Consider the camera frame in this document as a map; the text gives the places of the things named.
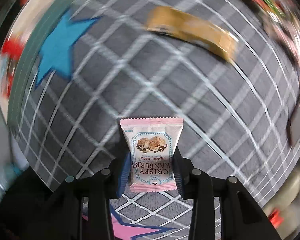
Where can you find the grey checked tablecloth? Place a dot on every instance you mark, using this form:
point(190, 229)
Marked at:
point(140, 85)

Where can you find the golden brown snack packet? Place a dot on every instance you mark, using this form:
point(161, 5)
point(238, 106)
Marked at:
point(190, 28)

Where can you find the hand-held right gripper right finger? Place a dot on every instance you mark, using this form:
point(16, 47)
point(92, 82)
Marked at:
point(177, 177)

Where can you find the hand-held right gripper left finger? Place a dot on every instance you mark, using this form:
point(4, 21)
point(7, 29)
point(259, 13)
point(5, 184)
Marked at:
point(123, 172)

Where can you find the pale pink snack packet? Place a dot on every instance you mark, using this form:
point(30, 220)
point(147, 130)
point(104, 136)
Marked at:
point(150, 140)

